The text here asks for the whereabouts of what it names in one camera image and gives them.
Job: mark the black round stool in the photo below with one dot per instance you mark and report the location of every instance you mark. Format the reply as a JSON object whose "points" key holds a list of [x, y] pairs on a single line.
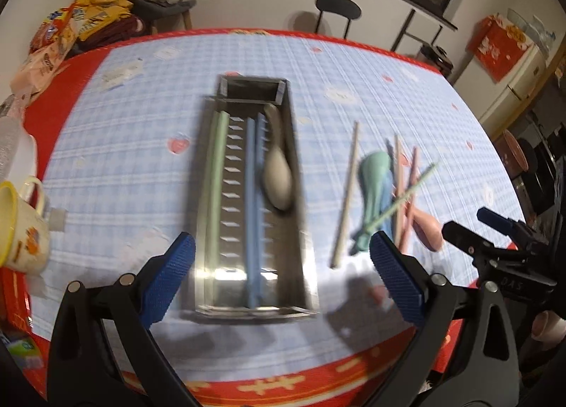
{"points": [[347, 9]]}

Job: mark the beige chopstick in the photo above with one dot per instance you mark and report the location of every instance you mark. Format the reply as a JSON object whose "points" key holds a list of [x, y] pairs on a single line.
{"points": [[399, 189], [349, 189]]}

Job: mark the blue chopstick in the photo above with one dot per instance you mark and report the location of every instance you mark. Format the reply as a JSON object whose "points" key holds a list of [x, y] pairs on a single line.
{"points": [[261, 131], [252, 256]]}

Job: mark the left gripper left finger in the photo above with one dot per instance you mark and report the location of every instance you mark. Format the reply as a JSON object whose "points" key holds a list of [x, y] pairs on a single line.
{"points": [[161, 277]]}

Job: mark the blue plaid tablecloth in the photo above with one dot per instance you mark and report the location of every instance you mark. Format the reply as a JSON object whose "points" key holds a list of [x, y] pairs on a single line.
{"points": [[122, 135]]}

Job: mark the green spoon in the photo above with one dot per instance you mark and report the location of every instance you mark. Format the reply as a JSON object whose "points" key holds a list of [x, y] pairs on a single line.
{"points": [[371, 175]]}

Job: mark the yellow rimmed mug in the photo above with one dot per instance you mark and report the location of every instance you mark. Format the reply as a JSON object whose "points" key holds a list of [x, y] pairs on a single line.
{"points": [[25, 237]]}

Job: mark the red gift bag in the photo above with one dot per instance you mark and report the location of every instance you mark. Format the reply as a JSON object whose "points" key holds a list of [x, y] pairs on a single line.
{"points": [[498, 44]]}

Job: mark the green chopstick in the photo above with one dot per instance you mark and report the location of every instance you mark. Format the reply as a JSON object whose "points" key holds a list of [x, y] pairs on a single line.
{"points": [[372, 227], [216, 181]]}

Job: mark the blue spoon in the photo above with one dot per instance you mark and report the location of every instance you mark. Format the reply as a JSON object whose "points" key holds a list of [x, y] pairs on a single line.
{"points": [[387, 197]]}

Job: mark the snack bag pile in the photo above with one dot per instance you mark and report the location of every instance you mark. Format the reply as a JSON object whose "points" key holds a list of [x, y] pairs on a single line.
{"points": [[85, 24]]}

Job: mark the beige spoon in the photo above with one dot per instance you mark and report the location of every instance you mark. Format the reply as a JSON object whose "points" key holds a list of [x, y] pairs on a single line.
{"points": [[277, 177]]}

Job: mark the black cooking pot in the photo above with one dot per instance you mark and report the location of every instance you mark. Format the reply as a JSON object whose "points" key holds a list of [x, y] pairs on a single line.
{"points": [[436, 57]]}

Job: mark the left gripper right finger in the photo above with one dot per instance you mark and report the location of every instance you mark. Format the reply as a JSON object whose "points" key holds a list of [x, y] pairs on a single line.
{"points": [[402, 276]]}

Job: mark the steel utensil tray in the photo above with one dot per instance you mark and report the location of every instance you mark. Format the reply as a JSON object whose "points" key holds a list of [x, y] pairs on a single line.
{"points": [[289, 286]]}

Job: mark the pink spoon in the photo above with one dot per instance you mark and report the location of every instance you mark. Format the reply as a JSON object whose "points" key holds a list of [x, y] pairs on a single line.
{"points": [[427, 229]]}

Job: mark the clear plastic bottle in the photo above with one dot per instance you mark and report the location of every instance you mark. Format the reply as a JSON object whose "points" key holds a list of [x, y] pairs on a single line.
{"points": [[11, 129]]}

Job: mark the dark clothes pile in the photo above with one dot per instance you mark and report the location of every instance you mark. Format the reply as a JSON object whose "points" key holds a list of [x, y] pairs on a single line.
{"points": [[151, 12]]}

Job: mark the white refrigerator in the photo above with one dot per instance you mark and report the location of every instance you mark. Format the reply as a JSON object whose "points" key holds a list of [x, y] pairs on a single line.
{"points": [[491, 102]]}

